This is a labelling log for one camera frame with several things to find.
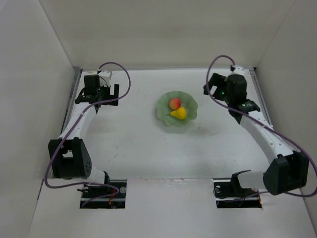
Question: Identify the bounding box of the red fake peach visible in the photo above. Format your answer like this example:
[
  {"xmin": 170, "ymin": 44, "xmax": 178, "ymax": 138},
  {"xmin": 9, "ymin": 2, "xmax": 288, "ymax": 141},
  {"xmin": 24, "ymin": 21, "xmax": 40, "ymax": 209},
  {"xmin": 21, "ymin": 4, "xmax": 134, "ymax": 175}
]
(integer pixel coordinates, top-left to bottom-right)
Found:
[{"xmin": 169, "ymin": 98, "xmax": 182, "ymax": 111}]

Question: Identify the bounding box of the yellow fake pear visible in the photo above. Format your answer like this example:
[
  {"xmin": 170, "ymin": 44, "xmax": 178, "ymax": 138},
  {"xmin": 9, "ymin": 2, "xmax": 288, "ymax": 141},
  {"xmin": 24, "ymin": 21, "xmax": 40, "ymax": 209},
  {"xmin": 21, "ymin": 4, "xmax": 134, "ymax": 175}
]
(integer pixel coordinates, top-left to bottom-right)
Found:
[{"xmin": 167, "ymin": 107, "xmax": 187, "ymax": 120}]

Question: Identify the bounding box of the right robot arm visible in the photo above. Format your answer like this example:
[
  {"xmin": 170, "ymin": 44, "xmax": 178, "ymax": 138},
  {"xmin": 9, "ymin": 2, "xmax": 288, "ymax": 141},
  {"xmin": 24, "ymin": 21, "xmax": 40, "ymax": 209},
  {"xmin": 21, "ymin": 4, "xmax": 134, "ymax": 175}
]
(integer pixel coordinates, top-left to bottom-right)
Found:
[{"xmin": 204, "ymin": 73, "xmax": 309, "ymax": 195}]

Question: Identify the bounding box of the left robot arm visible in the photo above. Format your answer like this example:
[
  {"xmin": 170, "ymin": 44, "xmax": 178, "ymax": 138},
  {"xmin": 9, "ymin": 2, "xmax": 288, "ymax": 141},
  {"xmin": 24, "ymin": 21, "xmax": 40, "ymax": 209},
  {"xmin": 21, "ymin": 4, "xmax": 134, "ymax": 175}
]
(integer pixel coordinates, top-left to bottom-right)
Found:
[{"xmin": 48, "ymin": 71, "xmax": 119, "ymax": 184}]

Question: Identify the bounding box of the green scalloped fruit bowl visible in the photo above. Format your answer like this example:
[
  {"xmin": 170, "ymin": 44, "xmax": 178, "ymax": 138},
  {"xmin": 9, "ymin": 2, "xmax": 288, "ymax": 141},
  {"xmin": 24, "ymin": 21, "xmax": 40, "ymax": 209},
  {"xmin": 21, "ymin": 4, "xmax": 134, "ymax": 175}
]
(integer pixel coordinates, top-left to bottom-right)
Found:
[{"xmin": 156, "ymin": 91, "xmax": 198, "ymax": 126}]

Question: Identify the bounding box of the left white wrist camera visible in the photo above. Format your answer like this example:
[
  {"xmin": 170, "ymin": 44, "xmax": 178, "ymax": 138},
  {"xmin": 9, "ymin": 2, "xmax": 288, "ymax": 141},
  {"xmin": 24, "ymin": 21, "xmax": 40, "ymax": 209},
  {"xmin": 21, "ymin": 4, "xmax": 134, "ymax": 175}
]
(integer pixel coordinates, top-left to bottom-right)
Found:
[{"xmin": 97, "ymin": 70, "xmax": 112, "ymax": 87}]

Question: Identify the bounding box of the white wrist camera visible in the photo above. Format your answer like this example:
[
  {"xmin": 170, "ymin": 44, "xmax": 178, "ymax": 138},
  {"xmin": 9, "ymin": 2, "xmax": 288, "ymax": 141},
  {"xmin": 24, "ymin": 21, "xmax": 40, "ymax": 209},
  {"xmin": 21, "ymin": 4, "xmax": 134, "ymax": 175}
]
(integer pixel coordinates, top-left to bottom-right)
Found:
[
  {"xmin": 97, "ymin": 70, "xmax": 112, "ymax": 87},
  {"xmin": 230, "ymin": 64, "xmax": 247, "ymax": 77}
]

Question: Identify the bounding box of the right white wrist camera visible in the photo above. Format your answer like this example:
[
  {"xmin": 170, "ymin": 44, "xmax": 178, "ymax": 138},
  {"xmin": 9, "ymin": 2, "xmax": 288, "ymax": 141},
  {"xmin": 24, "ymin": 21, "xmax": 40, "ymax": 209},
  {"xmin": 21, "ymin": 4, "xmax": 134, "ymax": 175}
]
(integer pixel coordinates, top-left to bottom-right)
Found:
[{"xmin": 230, "ymin": 64, "xmax": 247, "ymax": 77}]

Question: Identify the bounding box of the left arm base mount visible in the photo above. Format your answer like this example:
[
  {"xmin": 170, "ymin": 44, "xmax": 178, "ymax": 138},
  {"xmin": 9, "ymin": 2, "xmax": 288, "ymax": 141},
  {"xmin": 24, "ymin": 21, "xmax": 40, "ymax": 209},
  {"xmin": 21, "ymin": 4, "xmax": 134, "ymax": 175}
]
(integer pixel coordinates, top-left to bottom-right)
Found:
[{"xmin": 77, "ymin": 180, "xmax": 127, "ymax": 209}]

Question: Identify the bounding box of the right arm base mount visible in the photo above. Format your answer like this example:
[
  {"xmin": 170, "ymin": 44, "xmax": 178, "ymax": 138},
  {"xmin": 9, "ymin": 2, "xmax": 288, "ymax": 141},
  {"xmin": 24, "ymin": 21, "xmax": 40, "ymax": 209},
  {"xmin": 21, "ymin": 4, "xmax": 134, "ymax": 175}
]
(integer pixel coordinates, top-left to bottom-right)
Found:
[{"xmin": 213, "ymin": 179, "xmax": 262, "ymax": 209}]

